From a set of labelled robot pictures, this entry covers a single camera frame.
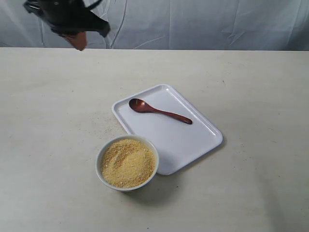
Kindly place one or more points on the white rectangular plastic tray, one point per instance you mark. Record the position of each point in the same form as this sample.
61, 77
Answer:
178, 144

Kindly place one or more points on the brown wooden spoon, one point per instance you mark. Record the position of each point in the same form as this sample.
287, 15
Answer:
140, 106

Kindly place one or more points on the grey-white backdrop curtain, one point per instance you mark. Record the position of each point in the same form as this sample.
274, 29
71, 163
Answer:
204, 25

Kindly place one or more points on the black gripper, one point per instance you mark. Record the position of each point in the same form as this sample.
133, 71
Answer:
70, 19

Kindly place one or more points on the white ceramic bowl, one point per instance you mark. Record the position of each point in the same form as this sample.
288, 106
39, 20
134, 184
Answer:
100, 155

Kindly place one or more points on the brown granular powder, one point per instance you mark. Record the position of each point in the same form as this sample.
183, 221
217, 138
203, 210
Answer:
127, 163

